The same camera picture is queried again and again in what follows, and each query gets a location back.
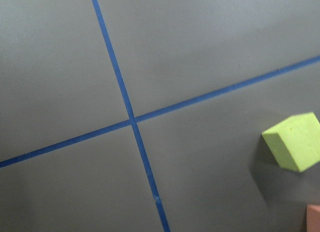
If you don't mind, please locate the yellow foam block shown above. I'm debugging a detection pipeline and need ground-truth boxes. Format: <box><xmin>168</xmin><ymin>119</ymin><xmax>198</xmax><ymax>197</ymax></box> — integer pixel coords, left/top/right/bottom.
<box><xmin>261</xmin><ymin>112</ymin><xmax>320</xmax><ymax>172</ymax></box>

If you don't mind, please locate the orange foam block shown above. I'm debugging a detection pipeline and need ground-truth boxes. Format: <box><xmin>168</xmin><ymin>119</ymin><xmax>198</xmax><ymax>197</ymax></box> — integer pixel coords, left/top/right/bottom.
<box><xmin>306</xmin><ymin>204</ymin><xmax>320</xmax><ymax>232</ymax></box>

